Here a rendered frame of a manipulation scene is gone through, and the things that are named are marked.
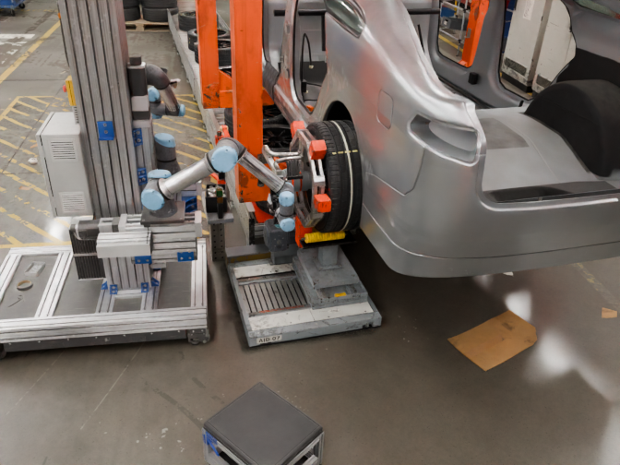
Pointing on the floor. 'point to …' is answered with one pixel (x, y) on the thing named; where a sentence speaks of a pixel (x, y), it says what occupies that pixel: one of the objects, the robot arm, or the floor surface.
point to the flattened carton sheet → (495, 339)
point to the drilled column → (217, 242)
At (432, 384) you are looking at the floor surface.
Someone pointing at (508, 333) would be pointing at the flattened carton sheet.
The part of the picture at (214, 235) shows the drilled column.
